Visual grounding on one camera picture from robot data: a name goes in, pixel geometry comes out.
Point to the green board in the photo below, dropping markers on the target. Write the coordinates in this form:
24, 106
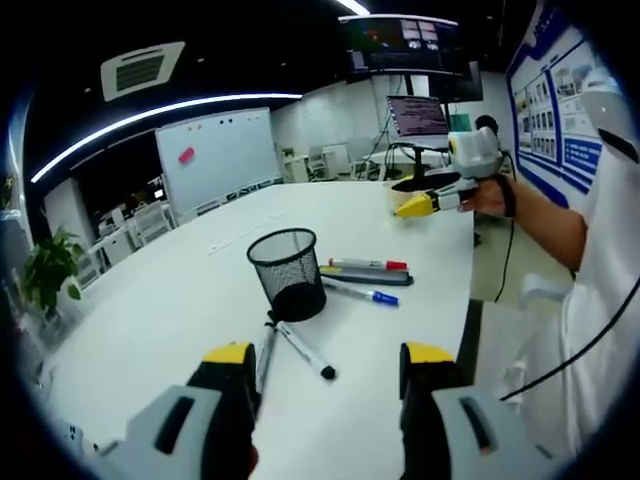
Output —
460, 122

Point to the hanging display screen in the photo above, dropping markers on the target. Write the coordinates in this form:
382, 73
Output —
390, 55

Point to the white rolling whiteboard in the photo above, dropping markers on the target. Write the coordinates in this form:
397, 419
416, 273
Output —
220, 155

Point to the laptop with lit screen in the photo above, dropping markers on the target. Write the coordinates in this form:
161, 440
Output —
417, 116

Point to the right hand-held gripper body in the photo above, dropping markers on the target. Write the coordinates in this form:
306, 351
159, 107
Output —
477, 150

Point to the white tall cabinet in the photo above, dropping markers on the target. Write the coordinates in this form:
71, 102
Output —
67, 205

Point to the small potted plant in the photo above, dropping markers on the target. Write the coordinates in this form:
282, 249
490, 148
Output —
288, 152

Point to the blue white wall poster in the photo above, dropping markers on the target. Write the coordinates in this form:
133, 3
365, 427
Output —
540, 100

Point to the long ceiling light strip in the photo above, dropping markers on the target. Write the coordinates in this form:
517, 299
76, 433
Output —
175, 106
352, 6

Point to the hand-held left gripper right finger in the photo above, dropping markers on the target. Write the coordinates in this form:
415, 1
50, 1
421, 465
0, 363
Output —
430, 400

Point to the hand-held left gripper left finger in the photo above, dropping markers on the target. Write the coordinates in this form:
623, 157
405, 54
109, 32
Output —
215, 400

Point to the large potted green plant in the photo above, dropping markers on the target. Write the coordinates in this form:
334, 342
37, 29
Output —
50, 265

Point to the person's right hand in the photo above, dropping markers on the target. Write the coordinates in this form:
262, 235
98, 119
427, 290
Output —
492, 197

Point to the ceiling air conditioner vent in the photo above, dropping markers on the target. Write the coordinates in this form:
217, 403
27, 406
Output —
140, 70

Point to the pink whiteboard eraser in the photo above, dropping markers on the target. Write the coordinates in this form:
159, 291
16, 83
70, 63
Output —
186, 155

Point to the black mesh pen holder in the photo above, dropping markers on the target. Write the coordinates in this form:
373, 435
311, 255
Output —
295, 307

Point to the black blank monitor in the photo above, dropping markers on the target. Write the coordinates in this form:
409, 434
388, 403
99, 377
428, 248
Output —
472, 85

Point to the blue whiteboard marker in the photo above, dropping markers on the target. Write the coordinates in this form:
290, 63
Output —
360, 292

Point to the red whiteboard marker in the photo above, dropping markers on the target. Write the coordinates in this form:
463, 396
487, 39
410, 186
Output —
367, 264

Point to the black whiteboard marker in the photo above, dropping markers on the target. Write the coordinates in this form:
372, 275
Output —
267, 350
305, 348

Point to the white chest-worn device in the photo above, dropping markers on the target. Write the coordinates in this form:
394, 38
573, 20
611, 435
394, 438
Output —
607, 110

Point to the person's white shirt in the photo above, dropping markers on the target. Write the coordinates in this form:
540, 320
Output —
610, 240

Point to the group of white office chairs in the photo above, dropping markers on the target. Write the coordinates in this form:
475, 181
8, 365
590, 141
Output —
145, 225

